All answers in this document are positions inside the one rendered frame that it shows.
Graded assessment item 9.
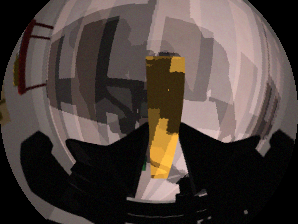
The yellow bar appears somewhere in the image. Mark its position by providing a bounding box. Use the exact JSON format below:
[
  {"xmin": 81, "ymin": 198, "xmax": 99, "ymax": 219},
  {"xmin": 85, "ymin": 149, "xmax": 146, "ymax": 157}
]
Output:
[{"xmin": 145, "ymin": 56, "xmax": 185, "ymax": 179}]

